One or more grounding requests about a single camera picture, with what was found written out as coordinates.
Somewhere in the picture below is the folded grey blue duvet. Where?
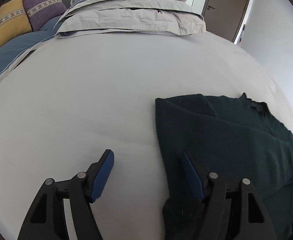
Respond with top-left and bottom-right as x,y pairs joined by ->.
55,0 -> 206,38

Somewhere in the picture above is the white bed sheet mattress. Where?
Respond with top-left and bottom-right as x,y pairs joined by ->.
0,32 -> 293,239

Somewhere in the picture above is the brown bedroom door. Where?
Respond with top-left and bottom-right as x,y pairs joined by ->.
202,0 -> 250,42

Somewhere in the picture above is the blue grey pillow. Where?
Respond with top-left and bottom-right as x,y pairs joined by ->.
0,16 -> 61,83

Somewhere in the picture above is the purple patterned cushion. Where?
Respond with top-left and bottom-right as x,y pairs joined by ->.
23,0 -> 67,31

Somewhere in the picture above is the dark green knit sweater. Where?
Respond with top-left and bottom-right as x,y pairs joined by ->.
155,94 -> 293,239

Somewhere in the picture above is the yellow patterned cushion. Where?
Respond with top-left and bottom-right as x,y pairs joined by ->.
0,0 -> 32,47

